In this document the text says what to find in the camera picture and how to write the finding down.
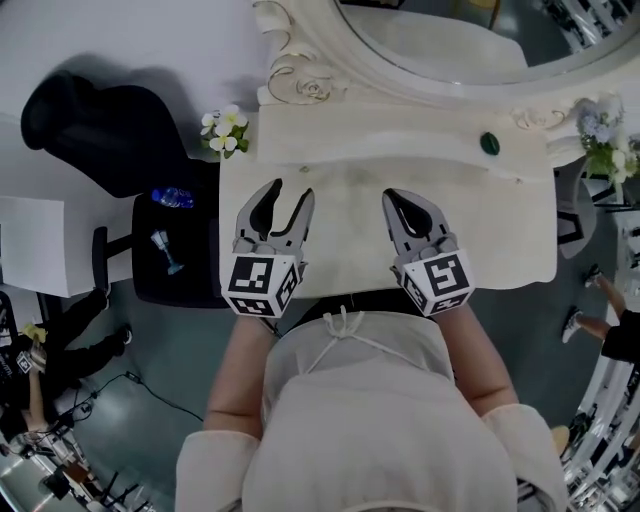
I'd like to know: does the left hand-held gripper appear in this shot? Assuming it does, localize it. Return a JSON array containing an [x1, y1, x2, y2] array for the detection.
[[220, 178, 317, 319]]

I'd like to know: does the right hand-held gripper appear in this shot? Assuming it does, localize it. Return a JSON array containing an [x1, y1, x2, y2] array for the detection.
[[381, 187, 476, 318]]

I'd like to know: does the person's right forearm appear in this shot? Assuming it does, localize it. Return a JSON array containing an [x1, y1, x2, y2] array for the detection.
[[433, 299, 522, 419]]

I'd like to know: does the person's left forearm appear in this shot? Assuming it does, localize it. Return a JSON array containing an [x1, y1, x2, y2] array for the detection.
[[203, 310, 282, 437]]

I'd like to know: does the white dressing table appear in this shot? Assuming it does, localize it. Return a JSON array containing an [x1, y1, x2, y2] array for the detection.
[[218, 85, 560, 302]]

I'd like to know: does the clear glass goblet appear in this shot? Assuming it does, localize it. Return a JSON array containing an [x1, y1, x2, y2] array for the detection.
[[150, 228, 185, 277]]

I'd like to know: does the grey chair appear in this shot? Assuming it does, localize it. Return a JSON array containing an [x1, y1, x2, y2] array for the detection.
[[556, 168, 600, 260]]

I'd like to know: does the black office chair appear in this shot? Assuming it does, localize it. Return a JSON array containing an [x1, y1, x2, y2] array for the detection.
[[20, 68, 222, 309]]

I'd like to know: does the person's white clothing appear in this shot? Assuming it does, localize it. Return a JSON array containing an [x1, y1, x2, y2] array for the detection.
[[177, 304, 570, 512]]

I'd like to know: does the blue and white flower bouquet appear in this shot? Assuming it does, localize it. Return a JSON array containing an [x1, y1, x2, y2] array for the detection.
[[574, 93, 640, 201]]

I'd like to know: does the white side table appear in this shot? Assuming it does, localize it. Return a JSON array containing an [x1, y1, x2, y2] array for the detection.
[[0, 194, 67, 299]]

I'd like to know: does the white shelf rack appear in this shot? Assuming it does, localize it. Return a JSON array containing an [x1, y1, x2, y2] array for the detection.
[[563, 357, 640, 504]]

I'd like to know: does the oval mirror ornate white frame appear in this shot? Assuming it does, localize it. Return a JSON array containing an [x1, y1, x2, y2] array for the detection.
[[251, 0, 640, 132]]

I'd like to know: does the black floor cable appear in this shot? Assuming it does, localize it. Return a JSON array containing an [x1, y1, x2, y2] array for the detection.
[[63, 370, 206, 422]]

